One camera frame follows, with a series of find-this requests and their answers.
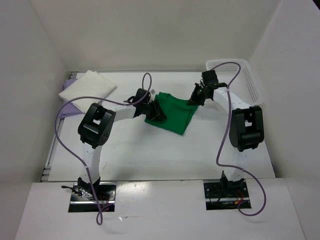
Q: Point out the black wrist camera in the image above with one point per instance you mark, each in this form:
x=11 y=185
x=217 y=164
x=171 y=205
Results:
x=209 y=78
x=141 y=96

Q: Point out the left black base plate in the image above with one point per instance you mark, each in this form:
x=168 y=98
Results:
x=83 y=202

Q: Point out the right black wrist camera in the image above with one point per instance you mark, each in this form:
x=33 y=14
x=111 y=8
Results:
x=209 y=78

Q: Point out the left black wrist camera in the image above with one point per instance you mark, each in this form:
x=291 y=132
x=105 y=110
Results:
x=141 y=96

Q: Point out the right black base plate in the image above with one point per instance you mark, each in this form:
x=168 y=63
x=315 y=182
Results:
x=218 y=199

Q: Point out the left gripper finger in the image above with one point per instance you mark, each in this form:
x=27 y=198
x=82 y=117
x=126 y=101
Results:
x=159 y=117
x=157 y=108

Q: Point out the cream white t-shirt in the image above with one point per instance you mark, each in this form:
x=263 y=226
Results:
x=91 y=84

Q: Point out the white plastic basket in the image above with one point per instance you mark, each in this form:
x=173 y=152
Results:
x=239 y=74

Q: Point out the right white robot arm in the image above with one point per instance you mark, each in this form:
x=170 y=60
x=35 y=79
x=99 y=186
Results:
x=244 y=130

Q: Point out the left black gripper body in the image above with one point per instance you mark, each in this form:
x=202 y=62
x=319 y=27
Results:
x=154 y=110

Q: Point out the purple t-shirt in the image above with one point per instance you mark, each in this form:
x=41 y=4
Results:
x=69 y=110

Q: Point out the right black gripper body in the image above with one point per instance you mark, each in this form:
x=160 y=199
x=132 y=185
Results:
x=198 y=94

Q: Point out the green t-shirt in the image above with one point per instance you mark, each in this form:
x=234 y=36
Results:
x=178 y=113

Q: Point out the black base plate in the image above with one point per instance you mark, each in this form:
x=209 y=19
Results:
x=218 y=199
x=83 y=202

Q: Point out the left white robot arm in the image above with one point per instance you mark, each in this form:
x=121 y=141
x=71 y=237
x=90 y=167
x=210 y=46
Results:
x=95 y=129

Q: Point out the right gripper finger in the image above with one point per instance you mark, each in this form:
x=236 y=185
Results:
x=196 y=102
x=196 y=93

